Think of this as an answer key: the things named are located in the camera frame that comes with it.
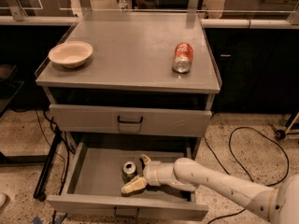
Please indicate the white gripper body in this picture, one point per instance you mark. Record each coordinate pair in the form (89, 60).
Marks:
(151, 173)

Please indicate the green soda can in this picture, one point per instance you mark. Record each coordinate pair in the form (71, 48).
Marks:
(129, 171)

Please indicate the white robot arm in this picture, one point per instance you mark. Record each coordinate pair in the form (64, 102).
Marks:
(277, 206)

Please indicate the open grey middle drawer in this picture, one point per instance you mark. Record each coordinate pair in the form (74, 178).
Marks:
(94, 182)

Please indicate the closed grey upper drawer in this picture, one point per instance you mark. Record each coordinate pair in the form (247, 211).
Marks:
(148, 121)

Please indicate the grey drawer cabinet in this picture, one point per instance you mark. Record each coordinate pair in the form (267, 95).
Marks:
(131, 66)

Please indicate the red soda can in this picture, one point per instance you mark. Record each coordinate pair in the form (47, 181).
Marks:
(183, 58)

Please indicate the white paper bowl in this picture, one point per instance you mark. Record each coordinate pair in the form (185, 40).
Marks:
(71, 54)

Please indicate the black wheeled stand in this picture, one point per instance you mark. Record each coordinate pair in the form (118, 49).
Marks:
(291, 127)

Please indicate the clear water bottle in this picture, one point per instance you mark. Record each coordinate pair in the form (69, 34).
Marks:
(123, 4)

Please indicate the black cart frame left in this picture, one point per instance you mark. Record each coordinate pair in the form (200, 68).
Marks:
(39, 193)

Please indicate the white rail behind counter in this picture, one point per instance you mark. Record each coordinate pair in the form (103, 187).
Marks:
(207, 23)

